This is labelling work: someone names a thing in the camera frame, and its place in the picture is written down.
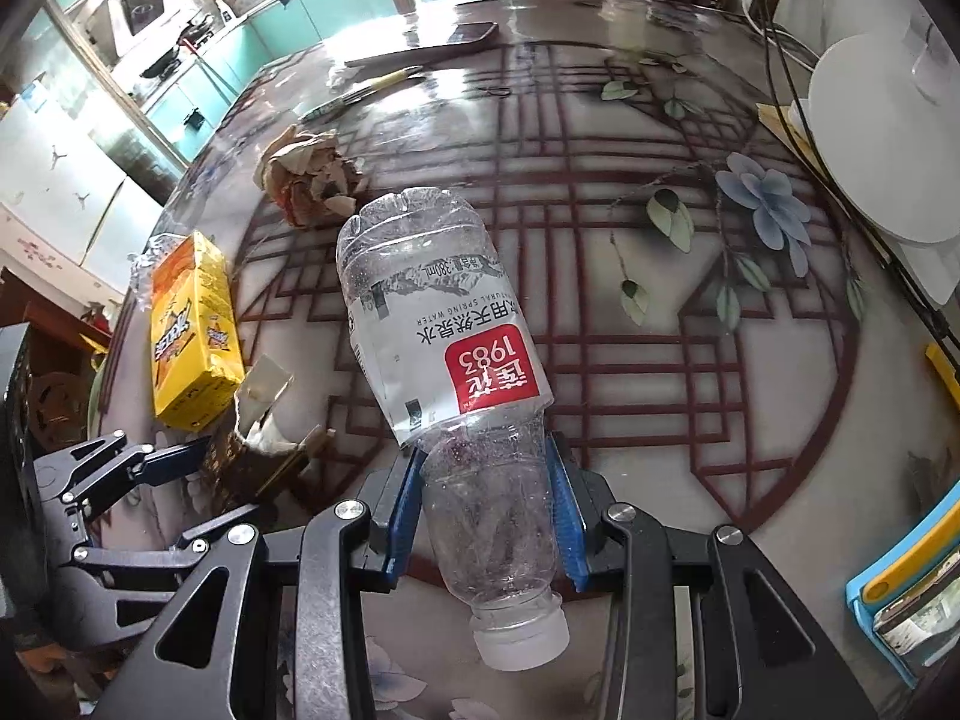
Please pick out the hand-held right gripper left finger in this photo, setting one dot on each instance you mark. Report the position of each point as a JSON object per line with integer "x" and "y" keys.
{"x": 401, "y": 521}

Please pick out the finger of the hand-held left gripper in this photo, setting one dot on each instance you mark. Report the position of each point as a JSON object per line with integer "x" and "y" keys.
{"x": 176, "y": 459}
{"x": 150, "y": 559}

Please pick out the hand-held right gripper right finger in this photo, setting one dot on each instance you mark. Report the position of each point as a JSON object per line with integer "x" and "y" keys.
{"x": 568, "y": 521}

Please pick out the torn dark brown carton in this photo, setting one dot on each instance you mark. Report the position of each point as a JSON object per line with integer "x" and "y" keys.
{"x": 240, "y": 465}

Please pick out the clear plastic water bottle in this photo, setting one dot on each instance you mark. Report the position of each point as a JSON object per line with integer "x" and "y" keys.
{"x": 442, "y": 360}

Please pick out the dark carved wooden chair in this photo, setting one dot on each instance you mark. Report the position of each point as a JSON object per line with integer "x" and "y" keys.
{"x": 60, "y": 405}

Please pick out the orange yellow carton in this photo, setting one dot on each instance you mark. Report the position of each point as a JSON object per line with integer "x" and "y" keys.
{"x": 191, "y": 330}

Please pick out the crumpled silver plastic wrapper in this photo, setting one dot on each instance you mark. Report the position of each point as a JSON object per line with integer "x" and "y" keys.
{"x": 146, "y": 259}

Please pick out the white refrigerator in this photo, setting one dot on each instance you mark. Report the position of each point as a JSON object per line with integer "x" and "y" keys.
{"x": 60, "y": 187}

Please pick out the blue plastic tray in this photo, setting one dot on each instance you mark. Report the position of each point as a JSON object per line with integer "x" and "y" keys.
{"x": 862, "y": 592}

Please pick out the crumpled brown paper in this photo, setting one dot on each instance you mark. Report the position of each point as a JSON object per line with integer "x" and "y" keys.
{"x": 307, "y": 180}

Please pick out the yellow plastic strip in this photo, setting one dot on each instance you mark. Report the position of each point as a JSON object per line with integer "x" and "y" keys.
{"x": 904, "y": 570}

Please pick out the teal kitchen base cabinets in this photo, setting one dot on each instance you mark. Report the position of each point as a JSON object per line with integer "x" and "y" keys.
{"x": 225, "y": 67}

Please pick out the black wok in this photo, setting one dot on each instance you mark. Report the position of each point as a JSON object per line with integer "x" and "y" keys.
{"x": 161, "y": 64}

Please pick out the yellow plastic item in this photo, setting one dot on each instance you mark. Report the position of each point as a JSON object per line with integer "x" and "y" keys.
{"x": 943, "y": 371}

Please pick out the yellow silver pen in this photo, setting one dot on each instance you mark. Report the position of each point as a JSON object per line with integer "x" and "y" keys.
{"x": 360, "y": 94}

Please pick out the black frying pan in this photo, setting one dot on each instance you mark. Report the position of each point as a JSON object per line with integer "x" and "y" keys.
{"x": 199, "y": 26}

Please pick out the white flat board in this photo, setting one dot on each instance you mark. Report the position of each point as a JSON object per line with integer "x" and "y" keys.
{"x": 930, "y": 270}

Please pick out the yellow paper sheet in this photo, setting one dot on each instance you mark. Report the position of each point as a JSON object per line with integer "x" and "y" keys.
{"x": 776, "y": 124}

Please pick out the steel range hood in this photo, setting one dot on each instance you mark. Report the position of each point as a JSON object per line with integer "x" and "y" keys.
{"x": 135, "y": 7}

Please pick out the black smartphone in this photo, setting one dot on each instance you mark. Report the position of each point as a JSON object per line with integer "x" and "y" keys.
{"x": 397, "y": 54}

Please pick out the white round stand base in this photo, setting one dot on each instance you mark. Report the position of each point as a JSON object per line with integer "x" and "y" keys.
{"x": 877, "y": 142}

